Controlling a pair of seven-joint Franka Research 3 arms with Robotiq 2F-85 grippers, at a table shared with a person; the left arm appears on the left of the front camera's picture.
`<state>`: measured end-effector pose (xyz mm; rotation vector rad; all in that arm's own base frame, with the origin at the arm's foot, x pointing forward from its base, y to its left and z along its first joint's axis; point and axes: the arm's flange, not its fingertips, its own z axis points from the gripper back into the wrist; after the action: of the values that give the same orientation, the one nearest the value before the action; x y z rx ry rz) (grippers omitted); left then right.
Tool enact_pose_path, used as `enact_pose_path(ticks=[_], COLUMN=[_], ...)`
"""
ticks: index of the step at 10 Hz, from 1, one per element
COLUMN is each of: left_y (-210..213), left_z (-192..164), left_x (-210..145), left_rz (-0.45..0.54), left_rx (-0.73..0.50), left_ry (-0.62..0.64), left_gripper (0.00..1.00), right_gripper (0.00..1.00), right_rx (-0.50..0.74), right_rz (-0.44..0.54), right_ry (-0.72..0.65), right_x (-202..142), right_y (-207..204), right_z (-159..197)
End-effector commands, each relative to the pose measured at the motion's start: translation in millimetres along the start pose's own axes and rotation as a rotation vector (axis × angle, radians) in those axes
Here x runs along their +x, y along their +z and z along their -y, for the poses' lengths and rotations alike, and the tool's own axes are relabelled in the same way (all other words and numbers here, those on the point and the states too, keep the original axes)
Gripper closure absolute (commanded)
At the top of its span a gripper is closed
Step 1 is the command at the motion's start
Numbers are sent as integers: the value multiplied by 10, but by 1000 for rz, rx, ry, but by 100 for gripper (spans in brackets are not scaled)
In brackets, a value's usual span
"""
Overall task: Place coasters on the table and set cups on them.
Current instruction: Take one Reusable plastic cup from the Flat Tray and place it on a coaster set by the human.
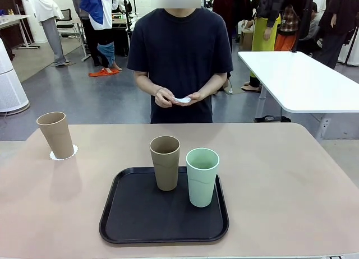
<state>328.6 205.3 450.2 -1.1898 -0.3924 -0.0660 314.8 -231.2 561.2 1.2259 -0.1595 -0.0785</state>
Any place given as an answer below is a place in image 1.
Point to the person's left hand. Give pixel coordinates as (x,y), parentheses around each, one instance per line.
(197,96)

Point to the person's right hand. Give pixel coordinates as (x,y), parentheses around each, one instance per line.
(162,97)

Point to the white scalloped paper coaster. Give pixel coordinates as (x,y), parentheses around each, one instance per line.
(183,100)
(75,151)

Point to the dark brown tall cup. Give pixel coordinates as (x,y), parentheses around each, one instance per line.
(165,175)

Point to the mint green tall cup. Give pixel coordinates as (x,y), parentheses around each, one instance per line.
(200,191)

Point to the light tan tall cup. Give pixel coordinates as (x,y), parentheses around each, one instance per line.
(57,135)

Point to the person's right forearm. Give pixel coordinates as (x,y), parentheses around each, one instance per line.
(146,83)

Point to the person's left forearm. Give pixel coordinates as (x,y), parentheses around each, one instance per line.
(214,83)

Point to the person's dark navy t-shirt torso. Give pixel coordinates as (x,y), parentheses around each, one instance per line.
(179,46)

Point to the orange cloth on floor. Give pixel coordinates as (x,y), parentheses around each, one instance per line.
(103,73)

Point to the brown cardboard box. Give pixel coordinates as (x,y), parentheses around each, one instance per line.
(246,39)

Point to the wooden background work table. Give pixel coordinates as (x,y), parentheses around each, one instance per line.
(120,22)

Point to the black tripod stand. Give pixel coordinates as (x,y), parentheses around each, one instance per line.
(129,18)

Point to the mannequin with yellow skirt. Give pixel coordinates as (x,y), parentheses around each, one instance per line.
(262,34)

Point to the person in grey sweater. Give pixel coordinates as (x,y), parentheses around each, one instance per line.
(89,40)

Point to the dark red hanging garment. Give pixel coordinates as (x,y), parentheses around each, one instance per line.
(232,6)

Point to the white rectangular side table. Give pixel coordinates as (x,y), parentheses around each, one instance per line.
(297,79)

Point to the mannequin with orange trousers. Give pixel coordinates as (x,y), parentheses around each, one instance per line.
(284,41)

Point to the mannequin with blue white jacket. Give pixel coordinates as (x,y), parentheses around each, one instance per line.
(98,12)

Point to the black plastic serving tray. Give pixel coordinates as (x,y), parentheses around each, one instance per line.
(146,214)

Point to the black office chair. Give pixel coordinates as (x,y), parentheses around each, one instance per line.
(67,13)

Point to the mannequin with white coat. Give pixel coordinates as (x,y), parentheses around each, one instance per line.
(46,6)

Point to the mannequin with black robe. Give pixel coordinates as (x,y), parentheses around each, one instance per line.
(336,12)

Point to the grey background table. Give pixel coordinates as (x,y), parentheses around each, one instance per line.
(11,18)

